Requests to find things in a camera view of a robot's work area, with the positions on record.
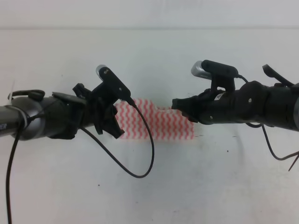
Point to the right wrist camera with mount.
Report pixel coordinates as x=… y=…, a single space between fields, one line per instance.
x=220 y=75

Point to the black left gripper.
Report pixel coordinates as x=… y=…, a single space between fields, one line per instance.
x=99 y=109

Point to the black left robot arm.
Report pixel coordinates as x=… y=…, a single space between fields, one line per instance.
x=60 y=115

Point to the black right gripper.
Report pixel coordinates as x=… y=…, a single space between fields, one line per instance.
x=210 y=107

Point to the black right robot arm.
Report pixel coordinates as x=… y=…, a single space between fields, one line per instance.
x=275 y=106

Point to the pink white wavy striped towel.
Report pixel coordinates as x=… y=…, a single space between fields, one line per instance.
x=165 y=123

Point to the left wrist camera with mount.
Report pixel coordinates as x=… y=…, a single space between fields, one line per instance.
x=115 y=85

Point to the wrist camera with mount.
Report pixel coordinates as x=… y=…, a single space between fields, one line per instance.
x=115 y=85
x=220 y=75

